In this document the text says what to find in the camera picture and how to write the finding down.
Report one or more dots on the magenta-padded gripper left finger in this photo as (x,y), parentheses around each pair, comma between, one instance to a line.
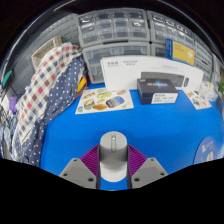
(85,166)

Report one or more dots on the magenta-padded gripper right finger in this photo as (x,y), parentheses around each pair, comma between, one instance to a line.
(143,166)

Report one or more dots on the white computer mouse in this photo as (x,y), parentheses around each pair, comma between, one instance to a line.
(113,156)

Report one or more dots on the round blue cartoon mouse pad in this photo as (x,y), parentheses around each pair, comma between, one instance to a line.
(206,151)

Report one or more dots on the food sticker sheet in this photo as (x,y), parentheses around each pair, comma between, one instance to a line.
(100,101)

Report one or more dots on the navy polka-dot cloth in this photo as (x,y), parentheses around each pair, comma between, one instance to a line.
(56,103)

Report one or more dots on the small black box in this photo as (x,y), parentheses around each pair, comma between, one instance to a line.
(155,88)

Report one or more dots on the yellow item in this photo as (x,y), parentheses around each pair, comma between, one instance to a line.
(81,85)

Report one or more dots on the cartoon sticker sheet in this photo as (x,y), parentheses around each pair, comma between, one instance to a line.
(198,100)

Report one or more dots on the red blue checkered cloth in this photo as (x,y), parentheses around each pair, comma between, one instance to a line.
(40,90)

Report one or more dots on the purple bag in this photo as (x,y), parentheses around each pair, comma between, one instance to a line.
(12,104)

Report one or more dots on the long white keyboard box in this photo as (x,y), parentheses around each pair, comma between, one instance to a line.
(120,71)

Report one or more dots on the white blue tissue box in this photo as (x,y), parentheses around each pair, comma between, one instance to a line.
(208,90)

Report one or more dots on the teal tool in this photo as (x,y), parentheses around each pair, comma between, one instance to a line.
(6,79)

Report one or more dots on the yellow and blue box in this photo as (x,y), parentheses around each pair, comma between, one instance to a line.
(180,51)

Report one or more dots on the white woven basket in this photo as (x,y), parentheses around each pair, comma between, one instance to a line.
(45,50)

